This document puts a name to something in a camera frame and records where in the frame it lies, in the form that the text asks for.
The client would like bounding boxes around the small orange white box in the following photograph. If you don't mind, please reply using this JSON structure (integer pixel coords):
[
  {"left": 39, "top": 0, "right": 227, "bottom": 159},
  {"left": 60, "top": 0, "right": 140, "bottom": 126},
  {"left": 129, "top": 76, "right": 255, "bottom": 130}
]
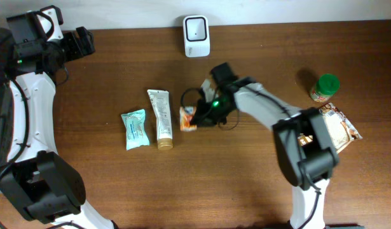
[{"left": 179, "top": 106, "right": 197, "bottom": 132}]

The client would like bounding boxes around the white cream tube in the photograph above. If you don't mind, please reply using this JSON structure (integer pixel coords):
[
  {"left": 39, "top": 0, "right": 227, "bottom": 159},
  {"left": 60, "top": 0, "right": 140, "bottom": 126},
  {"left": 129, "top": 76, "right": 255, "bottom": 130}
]
[{"left": 147, "top": 89, "right": 174, "bottom": 151}]

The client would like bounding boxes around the teal wipes packet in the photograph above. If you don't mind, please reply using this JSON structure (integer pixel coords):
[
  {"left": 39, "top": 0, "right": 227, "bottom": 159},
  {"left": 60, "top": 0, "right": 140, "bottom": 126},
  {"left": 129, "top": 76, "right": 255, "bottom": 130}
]
[{"left": 121, "top": 109, "right": 150, "bottom": 150}]

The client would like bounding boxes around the green round item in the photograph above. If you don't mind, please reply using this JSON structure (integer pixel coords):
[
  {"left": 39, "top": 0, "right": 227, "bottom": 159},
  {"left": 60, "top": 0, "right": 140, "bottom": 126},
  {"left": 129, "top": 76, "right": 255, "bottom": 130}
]
[{"left": 310, "top": 74, "right": 340, "bottom": 102}]

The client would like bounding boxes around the beige brown snack bag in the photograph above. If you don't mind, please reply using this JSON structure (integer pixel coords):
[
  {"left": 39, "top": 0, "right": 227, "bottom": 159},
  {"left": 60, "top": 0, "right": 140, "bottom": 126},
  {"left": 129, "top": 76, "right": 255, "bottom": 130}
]
[{"left": 316, "top": 102, "right": 362, "bottom": 154}]

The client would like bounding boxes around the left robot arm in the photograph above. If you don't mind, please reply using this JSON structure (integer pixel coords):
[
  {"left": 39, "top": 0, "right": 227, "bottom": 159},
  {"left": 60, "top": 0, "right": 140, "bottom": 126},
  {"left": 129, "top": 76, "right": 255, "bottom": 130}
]
[{"left": 0, "top": 6, "right": 116, "bottom": 228}]

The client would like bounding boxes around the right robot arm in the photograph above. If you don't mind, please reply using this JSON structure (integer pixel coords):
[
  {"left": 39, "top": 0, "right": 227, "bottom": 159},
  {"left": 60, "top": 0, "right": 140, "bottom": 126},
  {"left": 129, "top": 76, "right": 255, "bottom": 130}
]
[{"left": 190, "top": 63, "right": 339, "bottom": 228}]

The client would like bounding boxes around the white barcode scanner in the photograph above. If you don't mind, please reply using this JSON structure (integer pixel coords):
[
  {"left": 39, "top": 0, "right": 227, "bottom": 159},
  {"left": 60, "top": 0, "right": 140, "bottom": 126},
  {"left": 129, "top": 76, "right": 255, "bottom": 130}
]
[{"left": 182, "top": 15, "right": 210, "bottom": 58}]

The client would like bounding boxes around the grey plastic mesh basket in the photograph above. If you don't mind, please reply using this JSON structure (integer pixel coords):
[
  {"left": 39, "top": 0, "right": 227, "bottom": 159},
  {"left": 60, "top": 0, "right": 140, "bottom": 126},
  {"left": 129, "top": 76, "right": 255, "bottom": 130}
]
[{"left": 0, "top": 28, "right": 14, "bottom": 171}]

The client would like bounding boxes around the right black cable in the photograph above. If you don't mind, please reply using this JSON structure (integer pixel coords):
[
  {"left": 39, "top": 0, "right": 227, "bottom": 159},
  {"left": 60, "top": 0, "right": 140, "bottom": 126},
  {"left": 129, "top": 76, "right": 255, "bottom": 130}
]
[{"left": 181, "top": 87, "right": 323, "bottom": 229}]

